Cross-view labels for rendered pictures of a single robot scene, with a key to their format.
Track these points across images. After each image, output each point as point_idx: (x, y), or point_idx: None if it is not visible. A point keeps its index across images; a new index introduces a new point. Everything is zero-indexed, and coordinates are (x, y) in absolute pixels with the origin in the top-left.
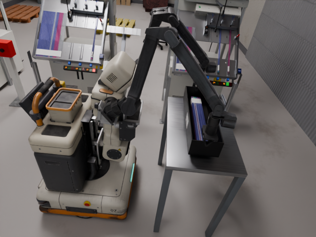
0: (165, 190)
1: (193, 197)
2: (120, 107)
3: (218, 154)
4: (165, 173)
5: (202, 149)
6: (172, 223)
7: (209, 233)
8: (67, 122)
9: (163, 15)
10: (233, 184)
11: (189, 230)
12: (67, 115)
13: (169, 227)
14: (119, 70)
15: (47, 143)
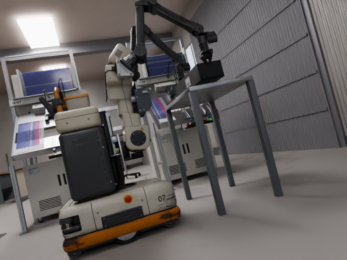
0: (201, 122)
1: (243, 193)
2: (134, 52)
3: (222, 72)
4: (191, 96)
5: (209, 70)
6: (236, 206)
7: (277, 187)
8: None
9: None
10: (250, 93)
11: (258, 201)
12: (84, 101)
13: (236, 208)
14: (122, 46)
15: (74, 112)
